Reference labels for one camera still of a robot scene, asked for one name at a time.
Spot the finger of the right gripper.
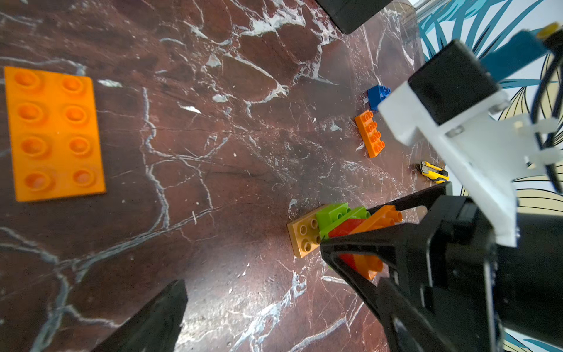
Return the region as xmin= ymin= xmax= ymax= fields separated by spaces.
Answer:
xmin=320 ymin=221 xmax=440 ymax=320
xmin=367 ymin=181 xmax=452 ymax=215

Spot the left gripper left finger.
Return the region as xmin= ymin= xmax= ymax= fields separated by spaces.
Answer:
xmin=94 ymin=280 xmax=189 ymax=351

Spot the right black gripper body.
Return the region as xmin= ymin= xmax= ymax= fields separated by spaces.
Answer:
xmin=427 ymin=196 xmax=501 ymax=351

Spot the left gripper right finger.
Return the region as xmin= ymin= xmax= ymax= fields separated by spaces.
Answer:
xmin=376 ymin=279 xmax=459 ymax=351

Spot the orange 2x4 brick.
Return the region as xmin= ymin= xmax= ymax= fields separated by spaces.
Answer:
xmin=4 ymin=67 xmax=106 ymax=202
xmin=355 ymin=110 xmax=386 ymax=158
xmin=349 ymin=205 xmax=403 ymax=281

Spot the green 2x4 brick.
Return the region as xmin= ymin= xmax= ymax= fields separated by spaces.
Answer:
xmin=316 ymin=203 xmax=370 ymax=241

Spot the red 2x2 brick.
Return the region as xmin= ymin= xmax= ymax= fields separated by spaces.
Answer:
xmin=328 ymin=219 xmax=364 ymax=271

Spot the tan 2x4 brick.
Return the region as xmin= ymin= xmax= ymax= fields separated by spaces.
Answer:
xmin=287 ymin=205 xmax=326 ymax=258

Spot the green 2x2 brick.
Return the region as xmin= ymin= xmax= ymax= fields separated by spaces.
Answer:
xmin=315 ymin=203 xmax=351 ymax=230

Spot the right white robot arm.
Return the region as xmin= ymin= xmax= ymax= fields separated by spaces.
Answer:
xmin=320 ymin=183 xmax=562 ymax=351

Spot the yellow utility knife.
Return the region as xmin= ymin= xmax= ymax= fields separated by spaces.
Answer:
xmin=419 ymin=161 xmax=450 ymax=183

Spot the blue 2x2 brick right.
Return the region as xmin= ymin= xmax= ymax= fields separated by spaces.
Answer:
xmin=367 ymin=85 xmax=391 ymax=111

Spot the yellow black toolbox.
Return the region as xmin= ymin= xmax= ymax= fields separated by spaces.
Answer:
xmin=316 ymin=0 xmax=392 ymax=35

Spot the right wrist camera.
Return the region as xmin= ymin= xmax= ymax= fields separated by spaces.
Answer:
xmin=378 ymin=23 xmax=562 ymax=247

